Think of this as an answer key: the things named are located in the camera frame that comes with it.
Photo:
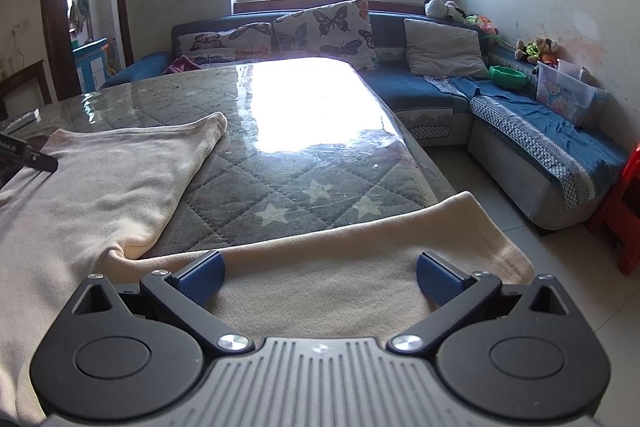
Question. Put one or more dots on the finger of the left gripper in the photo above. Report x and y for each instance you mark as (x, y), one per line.
(18, 153)

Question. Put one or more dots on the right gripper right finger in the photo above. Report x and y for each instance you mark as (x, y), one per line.
(509, 352)

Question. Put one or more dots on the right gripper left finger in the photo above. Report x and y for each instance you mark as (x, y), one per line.
(126, 352)

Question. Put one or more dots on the cream knit sweater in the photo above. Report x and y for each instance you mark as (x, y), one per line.
(319, 241)

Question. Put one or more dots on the flat grey box on table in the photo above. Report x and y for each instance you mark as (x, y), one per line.
(19, 122)

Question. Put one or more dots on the blue small cabinet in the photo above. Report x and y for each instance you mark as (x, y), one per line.
(91, 65)

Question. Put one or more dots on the red plastic stool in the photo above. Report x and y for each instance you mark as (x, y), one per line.
(619, 215)

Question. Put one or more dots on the magenta cloth on sofa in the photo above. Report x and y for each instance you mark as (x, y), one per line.
(181, 64)

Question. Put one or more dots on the left butterfly pillow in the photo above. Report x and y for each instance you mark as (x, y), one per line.
(247, 43)

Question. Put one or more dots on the butterfly pillow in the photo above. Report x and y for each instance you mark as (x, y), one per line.
(340, 30)
(247, 43)

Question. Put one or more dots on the clear plastic storage box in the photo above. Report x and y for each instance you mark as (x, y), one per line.
(567, 90)

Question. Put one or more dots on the green plastic bowl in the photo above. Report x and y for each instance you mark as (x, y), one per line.
(508, 78)

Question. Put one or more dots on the blue corner sofa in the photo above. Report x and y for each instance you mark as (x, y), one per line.
(556, 173)

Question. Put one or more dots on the colourful plush toys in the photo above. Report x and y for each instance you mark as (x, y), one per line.
(541, 50)

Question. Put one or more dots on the grey plain cushion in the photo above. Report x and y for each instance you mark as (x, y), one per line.
(437, 50)

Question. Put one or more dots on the right butterfly pillow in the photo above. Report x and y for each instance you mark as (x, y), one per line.
(340, 30)

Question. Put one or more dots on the panda plush toy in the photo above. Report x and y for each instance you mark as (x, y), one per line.
(444, 10)

